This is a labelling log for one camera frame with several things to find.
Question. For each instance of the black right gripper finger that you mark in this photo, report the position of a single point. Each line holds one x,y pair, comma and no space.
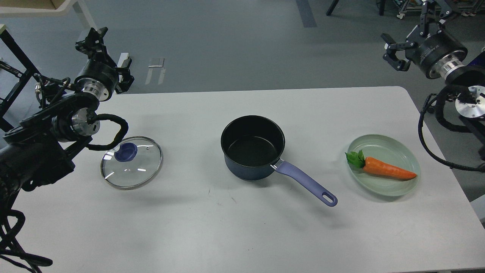
409,47
434,15

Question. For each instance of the orange toy carrot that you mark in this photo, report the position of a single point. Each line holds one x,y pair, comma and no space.
377,167

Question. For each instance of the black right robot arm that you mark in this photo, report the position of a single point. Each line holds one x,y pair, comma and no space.
459,107

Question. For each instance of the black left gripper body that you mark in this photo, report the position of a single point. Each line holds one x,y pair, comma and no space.
98,79

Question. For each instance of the blue saucepan with handle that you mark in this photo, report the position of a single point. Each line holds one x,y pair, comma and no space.
252,147

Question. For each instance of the glass pot lid blue knob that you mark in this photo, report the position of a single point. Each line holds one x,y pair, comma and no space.
132,164

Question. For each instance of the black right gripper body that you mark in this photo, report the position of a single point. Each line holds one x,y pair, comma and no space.
441,48

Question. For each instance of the metal wheeled cart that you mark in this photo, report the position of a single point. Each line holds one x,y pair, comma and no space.
468,8

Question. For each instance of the white desk frame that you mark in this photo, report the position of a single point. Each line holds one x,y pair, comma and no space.
48,8

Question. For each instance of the light green plate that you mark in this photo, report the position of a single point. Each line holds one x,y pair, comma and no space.
392,152

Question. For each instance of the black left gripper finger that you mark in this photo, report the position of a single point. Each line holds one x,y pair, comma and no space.
125,77
93,46

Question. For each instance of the black metal rack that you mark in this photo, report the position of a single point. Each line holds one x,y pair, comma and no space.
23,77

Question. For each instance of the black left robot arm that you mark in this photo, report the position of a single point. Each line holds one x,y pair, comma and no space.
40,151

